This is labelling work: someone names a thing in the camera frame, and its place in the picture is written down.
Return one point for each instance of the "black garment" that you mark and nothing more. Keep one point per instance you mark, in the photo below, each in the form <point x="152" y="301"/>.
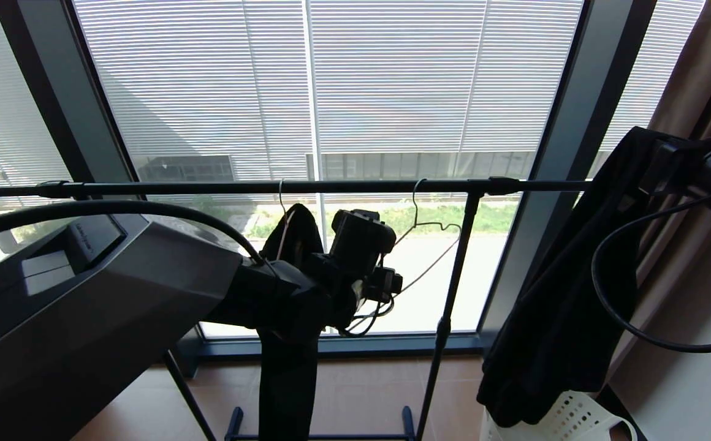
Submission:
<point x="564" y="306"/>
<point x="288" y="386"/>

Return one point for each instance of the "pink clothes hanger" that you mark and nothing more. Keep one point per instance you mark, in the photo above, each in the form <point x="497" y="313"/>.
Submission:
<point x="415" y="208"/>
<point x="281" y="196"/>

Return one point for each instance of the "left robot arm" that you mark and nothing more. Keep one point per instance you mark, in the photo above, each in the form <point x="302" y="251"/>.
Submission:
<point x="86" y="318"/>

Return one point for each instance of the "white laundry basket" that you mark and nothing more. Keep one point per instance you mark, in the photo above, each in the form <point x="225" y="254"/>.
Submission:
<point x="576" y="422"/>

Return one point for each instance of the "black clothes rack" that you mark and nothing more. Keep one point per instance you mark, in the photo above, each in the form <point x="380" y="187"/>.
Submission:
<point x="361" y="186"/>

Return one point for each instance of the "brown curtain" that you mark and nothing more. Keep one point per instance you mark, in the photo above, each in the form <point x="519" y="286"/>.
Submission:
<point x="692" y="79"/>

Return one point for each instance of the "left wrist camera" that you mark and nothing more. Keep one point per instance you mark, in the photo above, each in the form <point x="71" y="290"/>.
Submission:
<point x="383" y="283"/>

